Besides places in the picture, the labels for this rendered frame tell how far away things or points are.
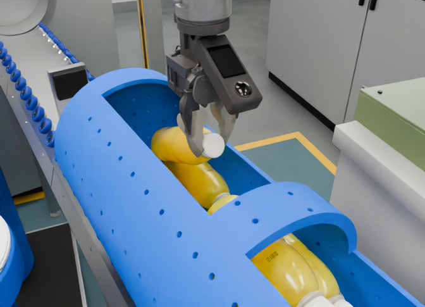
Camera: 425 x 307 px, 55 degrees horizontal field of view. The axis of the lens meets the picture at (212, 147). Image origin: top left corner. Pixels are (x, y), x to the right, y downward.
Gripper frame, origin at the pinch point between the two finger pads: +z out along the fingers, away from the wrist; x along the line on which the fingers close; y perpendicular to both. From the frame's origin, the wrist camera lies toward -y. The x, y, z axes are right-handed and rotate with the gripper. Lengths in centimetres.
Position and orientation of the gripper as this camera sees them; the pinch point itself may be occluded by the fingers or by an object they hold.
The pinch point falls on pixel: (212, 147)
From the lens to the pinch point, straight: 64.9
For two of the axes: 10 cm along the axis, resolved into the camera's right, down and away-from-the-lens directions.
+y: -5.4, -4.8, 6.9
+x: -8.4, 3.1, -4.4
